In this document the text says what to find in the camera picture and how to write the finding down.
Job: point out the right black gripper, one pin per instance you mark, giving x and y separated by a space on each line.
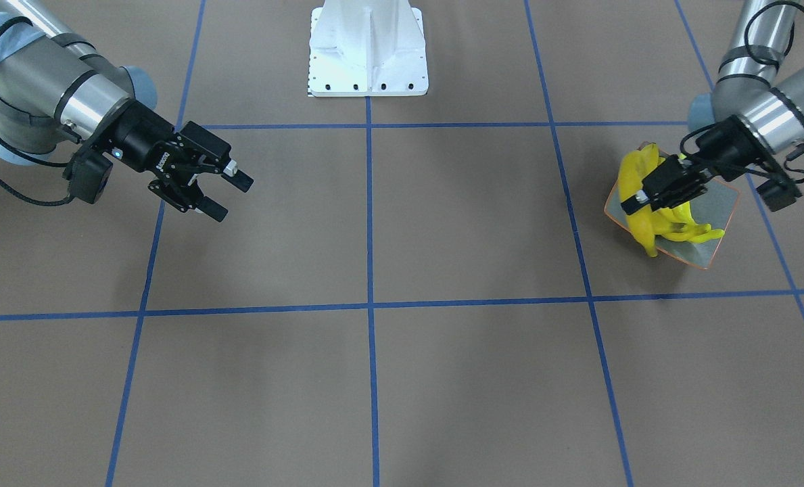
139 138

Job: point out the white camera stand column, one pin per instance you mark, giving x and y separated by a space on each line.
367 49

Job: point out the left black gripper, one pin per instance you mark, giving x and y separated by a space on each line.
727 149

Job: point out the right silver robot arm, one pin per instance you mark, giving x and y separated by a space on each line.
55 86

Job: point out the yellow banana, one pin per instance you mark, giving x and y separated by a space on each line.
694 233
634 167
678 216

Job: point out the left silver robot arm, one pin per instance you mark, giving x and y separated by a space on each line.
747 85

